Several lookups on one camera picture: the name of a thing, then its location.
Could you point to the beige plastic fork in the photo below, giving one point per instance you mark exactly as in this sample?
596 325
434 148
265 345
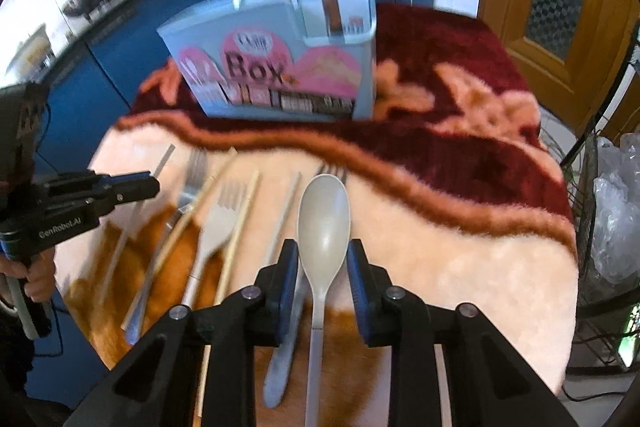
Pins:
220 227

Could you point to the white cooking pot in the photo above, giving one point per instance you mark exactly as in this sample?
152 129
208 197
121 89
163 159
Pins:
30 49

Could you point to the person's left forearm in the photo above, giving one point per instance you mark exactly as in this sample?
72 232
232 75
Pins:
15 347

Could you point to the red and peach plush blanket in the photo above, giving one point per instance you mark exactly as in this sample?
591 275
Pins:
450 187

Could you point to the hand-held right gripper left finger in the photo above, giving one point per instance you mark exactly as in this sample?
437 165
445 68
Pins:
287 302

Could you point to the light blue utensil holder box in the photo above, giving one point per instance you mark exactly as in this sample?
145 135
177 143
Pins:
260 32

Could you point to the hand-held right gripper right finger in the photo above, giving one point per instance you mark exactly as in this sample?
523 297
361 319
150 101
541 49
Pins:
361 302

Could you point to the metal chopstick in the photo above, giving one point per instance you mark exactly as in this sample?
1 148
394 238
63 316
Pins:
163 166

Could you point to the person's left hand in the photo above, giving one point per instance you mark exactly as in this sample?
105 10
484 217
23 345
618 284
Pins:
37 279

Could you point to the beige plastic spoon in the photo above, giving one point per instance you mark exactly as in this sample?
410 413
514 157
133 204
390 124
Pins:
324 217

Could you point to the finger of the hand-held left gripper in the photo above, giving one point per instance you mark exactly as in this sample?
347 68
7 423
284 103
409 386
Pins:
132 189

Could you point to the clear plastic bags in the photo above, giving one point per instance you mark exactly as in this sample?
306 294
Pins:
615 217

